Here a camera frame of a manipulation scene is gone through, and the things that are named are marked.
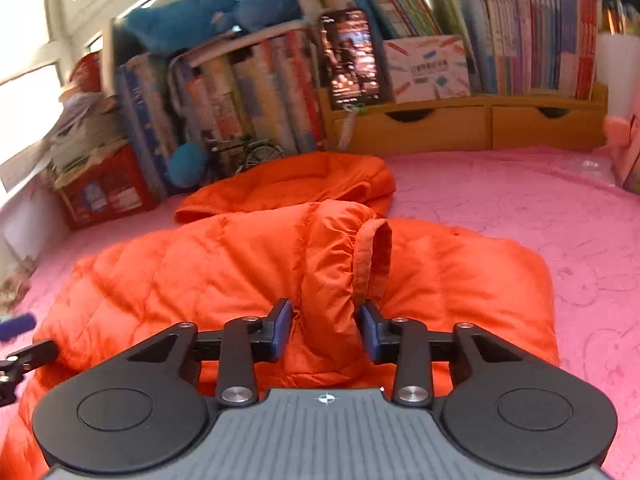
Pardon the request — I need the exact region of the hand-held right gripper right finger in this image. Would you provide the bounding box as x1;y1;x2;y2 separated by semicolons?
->
359;301;523;407

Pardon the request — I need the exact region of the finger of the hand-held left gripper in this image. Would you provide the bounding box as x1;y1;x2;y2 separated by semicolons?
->
0;339;58;408
0;312;37;343

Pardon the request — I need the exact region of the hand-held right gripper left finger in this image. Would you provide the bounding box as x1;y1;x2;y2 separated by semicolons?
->
127;298;293;407

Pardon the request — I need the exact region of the orange puffer jacket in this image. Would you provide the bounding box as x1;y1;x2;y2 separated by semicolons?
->
17;152;561;467

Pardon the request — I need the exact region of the clear plastic snack bag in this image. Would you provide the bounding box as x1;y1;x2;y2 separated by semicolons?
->
0;255;39;312

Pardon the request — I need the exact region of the red plastic crate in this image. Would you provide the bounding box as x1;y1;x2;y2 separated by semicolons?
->
52;142;162;229

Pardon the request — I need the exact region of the miniature bicycle model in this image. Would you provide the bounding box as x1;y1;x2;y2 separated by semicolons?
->
202;135;287;182

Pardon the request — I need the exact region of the round blue plush ball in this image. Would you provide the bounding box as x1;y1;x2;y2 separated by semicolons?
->
166;141;209;189

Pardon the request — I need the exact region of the stack of papers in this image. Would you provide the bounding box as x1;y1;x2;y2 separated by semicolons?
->
45;94;132;177

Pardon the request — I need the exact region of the wooden shelf with drawers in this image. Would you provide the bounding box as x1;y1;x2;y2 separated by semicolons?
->
315;0;610;154

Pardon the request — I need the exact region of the row of thick colourful books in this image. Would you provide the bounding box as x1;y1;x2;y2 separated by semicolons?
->
167;27;327;172

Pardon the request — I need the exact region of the row of thin blue books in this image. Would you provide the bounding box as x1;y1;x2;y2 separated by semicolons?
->
114;52;187;197

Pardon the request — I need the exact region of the white printed box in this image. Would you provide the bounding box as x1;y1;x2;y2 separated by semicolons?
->
381;35;473;104

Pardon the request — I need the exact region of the dark photo magazine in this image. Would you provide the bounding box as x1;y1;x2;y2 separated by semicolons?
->
319;8;384;110

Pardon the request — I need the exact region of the pink house-shaped bag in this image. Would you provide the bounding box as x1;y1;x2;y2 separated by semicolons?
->
602;112;640;192

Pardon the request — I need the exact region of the blue plush toy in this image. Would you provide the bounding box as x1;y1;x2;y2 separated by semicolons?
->
122;0;303;57

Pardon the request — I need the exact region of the row of pastel shelf books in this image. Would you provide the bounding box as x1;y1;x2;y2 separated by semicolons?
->
345;0;602;102

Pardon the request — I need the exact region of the white file holder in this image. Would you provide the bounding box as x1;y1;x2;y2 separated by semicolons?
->
597;32;640;117

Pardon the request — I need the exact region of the white coiled cable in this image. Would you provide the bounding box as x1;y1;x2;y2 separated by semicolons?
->
337;105;369;152

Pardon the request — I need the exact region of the white window frame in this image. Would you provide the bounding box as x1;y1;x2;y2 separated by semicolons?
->
0;0;167;92

